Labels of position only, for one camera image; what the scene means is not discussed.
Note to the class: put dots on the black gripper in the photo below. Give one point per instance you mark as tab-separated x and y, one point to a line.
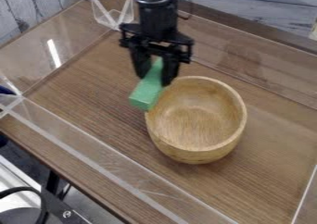
154	36

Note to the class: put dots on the green rectangular block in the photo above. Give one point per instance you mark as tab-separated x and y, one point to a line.
145	95

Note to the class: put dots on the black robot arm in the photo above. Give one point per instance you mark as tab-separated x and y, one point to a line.
156	37

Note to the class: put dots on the brown wooden bowl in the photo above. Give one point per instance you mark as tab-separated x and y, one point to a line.
197	122

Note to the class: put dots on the blue object at left edge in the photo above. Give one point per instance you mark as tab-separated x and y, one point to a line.
6	90

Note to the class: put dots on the black table leg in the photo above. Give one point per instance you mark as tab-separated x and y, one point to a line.
53	182

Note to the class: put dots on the clear acrylic corner bracket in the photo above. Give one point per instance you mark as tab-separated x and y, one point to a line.
113	18

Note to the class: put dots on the clear acrylic tray wall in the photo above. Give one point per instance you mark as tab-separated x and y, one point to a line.
70	117

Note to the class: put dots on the black metal base plate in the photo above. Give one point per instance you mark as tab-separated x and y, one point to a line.
59	212

